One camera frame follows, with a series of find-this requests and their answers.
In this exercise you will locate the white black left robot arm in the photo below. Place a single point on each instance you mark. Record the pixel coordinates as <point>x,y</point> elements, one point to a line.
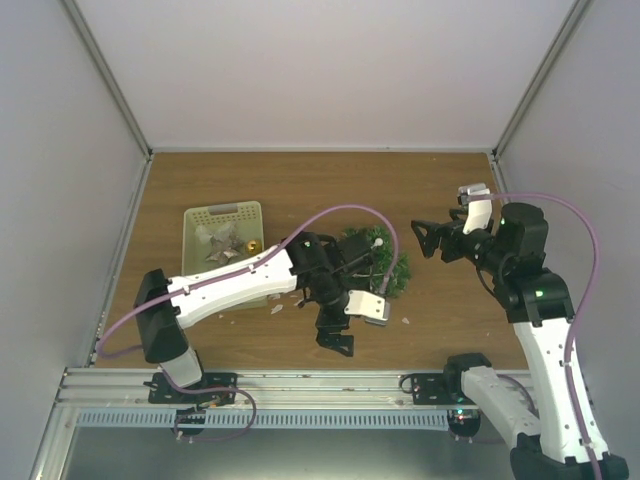
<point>317,265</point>

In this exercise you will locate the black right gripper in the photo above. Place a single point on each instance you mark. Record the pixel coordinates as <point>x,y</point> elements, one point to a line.
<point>434,238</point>

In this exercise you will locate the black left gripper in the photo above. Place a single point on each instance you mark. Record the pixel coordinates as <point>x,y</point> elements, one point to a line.
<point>327,340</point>

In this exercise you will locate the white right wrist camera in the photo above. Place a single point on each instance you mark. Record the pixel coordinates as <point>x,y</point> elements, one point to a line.
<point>478,210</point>

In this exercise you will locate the grey slotted cable duct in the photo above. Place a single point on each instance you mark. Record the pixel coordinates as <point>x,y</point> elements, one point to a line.
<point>270,419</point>

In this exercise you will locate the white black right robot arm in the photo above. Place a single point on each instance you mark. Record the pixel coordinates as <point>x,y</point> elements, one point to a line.
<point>561,439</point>

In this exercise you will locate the small green christmas tree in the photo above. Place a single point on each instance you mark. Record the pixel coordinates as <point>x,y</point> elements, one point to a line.
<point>371,277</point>

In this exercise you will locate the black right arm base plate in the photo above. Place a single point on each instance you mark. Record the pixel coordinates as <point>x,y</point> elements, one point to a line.
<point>430,389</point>

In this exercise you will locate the aluminium front mounting rail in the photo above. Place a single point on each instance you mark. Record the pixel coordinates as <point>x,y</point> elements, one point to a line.
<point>271,389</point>

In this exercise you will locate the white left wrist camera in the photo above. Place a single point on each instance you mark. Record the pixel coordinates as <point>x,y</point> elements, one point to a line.
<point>372,308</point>

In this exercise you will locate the silver mesh ribbon bow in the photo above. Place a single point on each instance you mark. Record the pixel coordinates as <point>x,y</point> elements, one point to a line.
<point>219,233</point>

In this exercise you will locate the gold bauble ornament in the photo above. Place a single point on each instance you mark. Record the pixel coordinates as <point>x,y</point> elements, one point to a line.
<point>254,247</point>

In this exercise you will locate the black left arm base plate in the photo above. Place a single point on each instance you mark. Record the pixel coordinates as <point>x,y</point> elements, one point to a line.
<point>212,389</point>

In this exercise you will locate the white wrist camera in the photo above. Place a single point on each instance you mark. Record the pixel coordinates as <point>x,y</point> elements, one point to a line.
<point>478,210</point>
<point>372,308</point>

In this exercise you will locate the silver glitter star ornament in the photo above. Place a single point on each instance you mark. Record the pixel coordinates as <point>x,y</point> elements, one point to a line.
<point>224,253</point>

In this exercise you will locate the light green perforated plastic basket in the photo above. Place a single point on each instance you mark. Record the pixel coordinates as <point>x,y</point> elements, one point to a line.
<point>247,216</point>

